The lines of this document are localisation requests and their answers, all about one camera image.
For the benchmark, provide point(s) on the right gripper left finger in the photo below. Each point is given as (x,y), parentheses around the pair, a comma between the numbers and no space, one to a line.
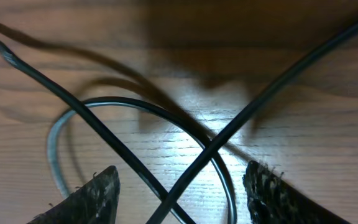
(96,202)

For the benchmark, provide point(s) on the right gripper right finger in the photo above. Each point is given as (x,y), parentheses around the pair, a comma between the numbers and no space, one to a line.
(271,200)

